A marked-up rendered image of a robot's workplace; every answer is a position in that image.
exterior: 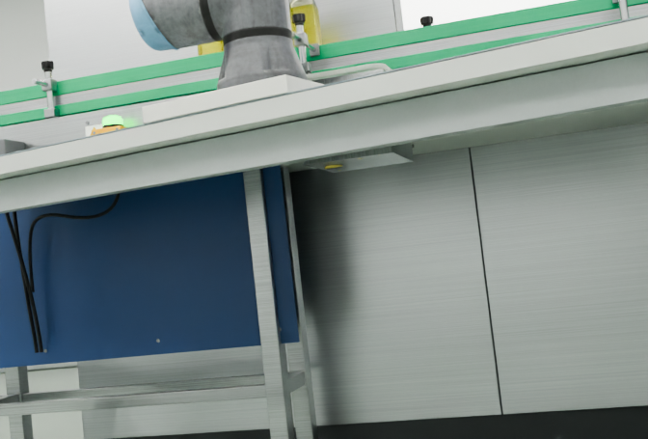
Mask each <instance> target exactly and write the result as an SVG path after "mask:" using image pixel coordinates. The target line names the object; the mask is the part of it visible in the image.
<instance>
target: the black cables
mask: <svg viewBox="0 0 648 439"><path fill-rule="evenodd" d="M119 197H120V193H118V194H117V195H116V199H115V201H114V202H113V203H112V205H111V206H110V207H109V208H108V209H106V210H105V211H103V212H101V213H99V214H95V215H89V216H74V215H66V214H60V213H46V214H43V215H41V216H39V217H37V218H36V219H35V220H34V221H33V223H32V225H31V227H30V232H29V239H28V260H29V275H30V282H29V278H28V275H27V271H26V268H25V264H24V261H23V258H22V252H21V245H20V239H19V232H18V225H17V218H16V211H13V224H12V221H11V218H10V214H9V213H8V212H7V213H5V215H6V219H7V222H8V225H9V228H10V231H11V234H12V238H13V243H14V246H15V249H16V252H17V255H18V258H19V264H20V270H21V276H22V282H23V287H24V292H25V298H26V304H27V309H28V315H29V319H30V325H31V330H32V336H33V342H34V348H35V353H38V352H39V349H40V352H43V347H42V341H41V330H40V325H39V320H38V315H37V310H36V305H35V301H34V297H33V292H35V289H34V279H33V266H32V235H33V229H34V227H35V224H36V223H37V222H38V221H39V220H40V219H42V218H44V217H51V216H54V217H64V218H69V219H94V218H97V217H100V216H103V215H105V214H107V213H108V212H110V211H111V210H112V209H113V208H114V206H115V205H116V203H117V202H118V199H119ZM13 225H14V227H13ZM30 285H31V286H30ZM30 302H31V303H30ZM31 306H32V309H31ZM32 311H33V313H32ZM33 315H34V319H33ZM34 321H35V324H34ZM35 325H36V330H37V335H36V330H35ZM37 336H38V340H37ZM38 342H39V347H38Z"/></svg>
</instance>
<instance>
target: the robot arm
mask: <svg viewBox="0 0 648 439"><path fill-rule="evenodd" d="M129 9H130V12H131V16H132V19H133V22H134V24H135V27H136V29H137V31H138V33H139V35H140V36H141V38H142V39H143V41H144V42H145V43H146V44H147V45H148V46H149V47H150V48H152V49H154V50H157V51H164V50H172V49H174V50H179V49H180V48H183V47H189V46H195V45H200V44H206V43H211V42H216V41H223V45H224V57H223V62H222V65H221V70H220V74H219V79H218V84H217V90H221V89H225V88H229V87H233V86H237V85H242V84H246V83H251V82H255V81H258V80H263V79H267V78H272V77H276V76H281V75H285V74H286V75H290V76H294V77H298V78H301V79H305V80H308V78H307V76H306V73H305V71H304V69H303V67H302V64H301V62H300V60H299V58H298V55H297V53H296V51H295V49H294V46H293V38H292V30H291V21H290V11H289V3H288V0H129Z"/></svg>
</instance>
